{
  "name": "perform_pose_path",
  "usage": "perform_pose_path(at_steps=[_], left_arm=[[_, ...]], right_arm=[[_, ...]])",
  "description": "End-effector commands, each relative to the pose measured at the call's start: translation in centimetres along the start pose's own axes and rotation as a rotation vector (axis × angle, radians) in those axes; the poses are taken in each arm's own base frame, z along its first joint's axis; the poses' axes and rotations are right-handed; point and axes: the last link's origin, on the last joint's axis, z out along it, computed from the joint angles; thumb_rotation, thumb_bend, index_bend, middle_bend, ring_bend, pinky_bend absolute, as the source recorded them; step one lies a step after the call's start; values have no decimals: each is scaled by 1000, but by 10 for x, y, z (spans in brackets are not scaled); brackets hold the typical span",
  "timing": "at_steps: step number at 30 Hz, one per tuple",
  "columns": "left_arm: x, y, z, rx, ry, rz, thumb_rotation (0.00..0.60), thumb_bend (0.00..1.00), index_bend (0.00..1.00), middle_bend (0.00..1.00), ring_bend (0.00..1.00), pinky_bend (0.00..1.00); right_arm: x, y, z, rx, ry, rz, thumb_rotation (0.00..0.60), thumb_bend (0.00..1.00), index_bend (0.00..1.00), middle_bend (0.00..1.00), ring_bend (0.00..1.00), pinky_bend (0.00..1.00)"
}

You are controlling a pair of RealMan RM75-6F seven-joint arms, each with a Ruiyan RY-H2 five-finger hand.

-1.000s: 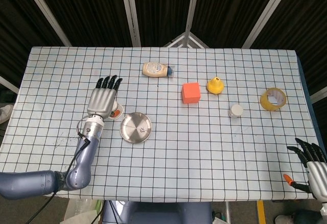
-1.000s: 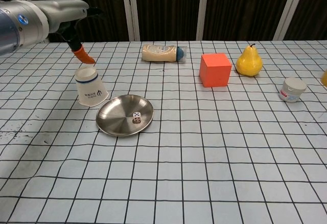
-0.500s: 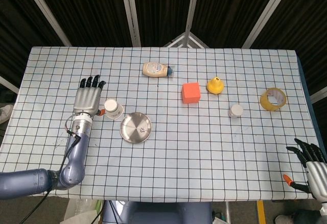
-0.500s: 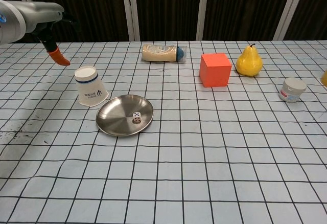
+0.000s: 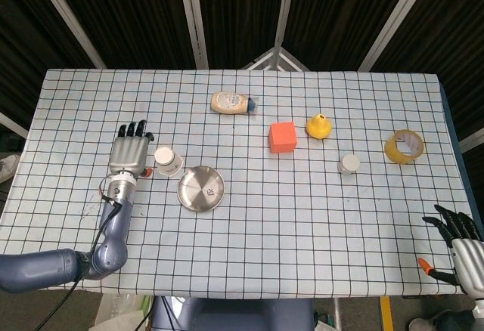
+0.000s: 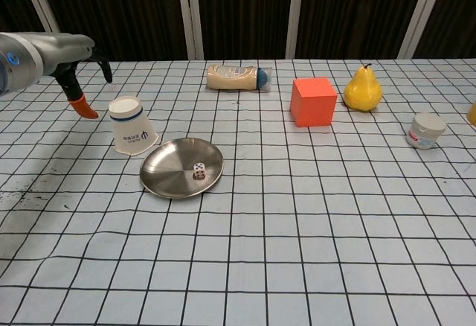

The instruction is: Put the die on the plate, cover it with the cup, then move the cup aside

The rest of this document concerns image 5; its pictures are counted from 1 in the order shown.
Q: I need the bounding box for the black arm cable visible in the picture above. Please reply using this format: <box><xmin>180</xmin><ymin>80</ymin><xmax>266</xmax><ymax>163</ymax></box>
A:
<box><xmin>37</xmin><ymin>185</ymin><xmax>124</xmax><ymax>331</ymax></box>

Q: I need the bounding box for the yellow toy pear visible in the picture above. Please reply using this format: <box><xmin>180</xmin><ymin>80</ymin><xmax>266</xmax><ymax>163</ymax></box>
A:
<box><xmin>306</xmin><ymin>113</ymin><xmax>334</xmax><ymax>140</ymax></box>

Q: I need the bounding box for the yellow packing tape roll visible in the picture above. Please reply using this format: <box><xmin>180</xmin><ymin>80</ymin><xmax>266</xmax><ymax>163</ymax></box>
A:
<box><xmin>384</xmin><ymin>128</ymin><xmax>426</xmax><ymax>166</ymax></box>

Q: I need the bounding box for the white triangular frame brace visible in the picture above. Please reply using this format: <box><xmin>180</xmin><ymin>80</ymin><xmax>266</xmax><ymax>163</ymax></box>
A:
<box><xmin>241</xmin><ymin>46</ymin><xmax>311</xmax><ymax>71</ymax></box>

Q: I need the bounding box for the white sneaker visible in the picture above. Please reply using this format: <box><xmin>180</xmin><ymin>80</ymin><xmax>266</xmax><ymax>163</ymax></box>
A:
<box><xmin>408</xmin><ymin>317</ymin><xmax>436</xmax><ymax>331</ymax></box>
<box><xmin>0</xmin><ymin>154</ymin><xmax>20</xmax><ymax>183</ymax></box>

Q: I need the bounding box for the white black checkered tablecloth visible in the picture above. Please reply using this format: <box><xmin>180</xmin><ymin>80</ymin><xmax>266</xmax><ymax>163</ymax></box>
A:
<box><xmin>0</xmin><ymin>68</ymin><xmax>481</xmax><ymax>299</ymax></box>

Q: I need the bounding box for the cream mayonnaise squeeze bottle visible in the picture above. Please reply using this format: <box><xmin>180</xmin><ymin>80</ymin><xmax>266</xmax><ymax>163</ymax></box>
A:
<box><xmin>210</xmin><ymin>91</ymin><xmax>260</xmax><ymax>116</ymax></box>

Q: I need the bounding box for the round stainless steel plate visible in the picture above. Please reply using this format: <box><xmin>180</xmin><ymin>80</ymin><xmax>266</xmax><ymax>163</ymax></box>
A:
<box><xmin>177</xmin><ymin>165</ymin><xmax>225</xmax><ymax>213</ymax></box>

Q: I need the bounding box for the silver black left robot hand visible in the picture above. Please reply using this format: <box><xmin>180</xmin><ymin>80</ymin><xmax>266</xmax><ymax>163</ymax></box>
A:
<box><xmin>108</xmin><ymin>119</ymin><xmax>155</xmax><ymax>178</ymax></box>

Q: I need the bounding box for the white aluminium frame post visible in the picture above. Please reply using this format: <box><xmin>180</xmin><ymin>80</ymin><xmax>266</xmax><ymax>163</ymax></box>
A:
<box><xmin>458</xmin><ymin>126</ymin><xmax>484</xmax><ymax>154</ymax></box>
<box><xmin>29</xmin><ymin>0</ymin><xmax>106</xmax><ymax>70</ymax></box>
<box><xmin>358</xmin><ymin>0</ymin><xmax>430</xmax><ymax>72</ymax></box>
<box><xmin>0</xmin><ymin>111</ymin><xmax>29</xmax><ymax>139</ymax></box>
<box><xmin>271</xmin><ymin>0</ymin><xmax>299</xmax><ymax>54</ymax></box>
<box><xmin>176</xmin><ymin>0</ymin><xmax>209</xmax><ymax>70</ymax></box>

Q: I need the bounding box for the small white plastic jar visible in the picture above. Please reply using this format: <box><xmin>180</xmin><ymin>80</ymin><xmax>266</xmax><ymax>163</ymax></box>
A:
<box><xmin>337</xmin><ymin>153</ymin><xmax>361</xmax><ymax>176</ymax></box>

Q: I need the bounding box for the white paper cup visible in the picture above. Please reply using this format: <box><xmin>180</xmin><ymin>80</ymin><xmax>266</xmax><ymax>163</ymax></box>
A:
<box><xmin>154</xmin><ymin>145</ymin><xmax>185</xmax><ymax>178</ymax></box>

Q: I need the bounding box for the grey metal table leg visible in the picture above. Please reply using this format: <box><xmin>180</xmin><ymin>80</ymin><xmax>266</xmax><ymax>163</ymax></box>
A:
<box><xmin>332</xmin><ymin>297</ymin><xmax>343</xmax><ymax>331</ymax></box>

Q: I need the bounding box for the orange cube block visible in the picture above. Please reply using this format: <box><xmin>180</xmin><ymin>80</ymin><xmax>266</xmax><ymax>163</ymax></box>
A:
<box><xmin>268</xmin><ymin>121</ymin><xmax>298</xmax><ymax>154</ymax></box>

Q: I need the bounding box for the blue-grey robot torso base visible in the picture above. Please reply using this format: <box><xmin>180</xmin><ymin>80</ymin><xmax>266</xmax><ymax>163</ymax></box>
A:
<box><xmin>150</xmin><ymin>295</ymin><xmax>315</xmax><ymax>331</ymax></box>

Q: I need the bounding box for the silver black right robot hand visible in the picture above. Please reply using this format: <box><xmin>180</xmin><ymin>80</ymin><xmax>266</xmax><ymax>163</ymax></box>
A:
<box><xmin>417</xmin><ymin>204</ymin><xmax>484</xmax><ymax>299</ymax></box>

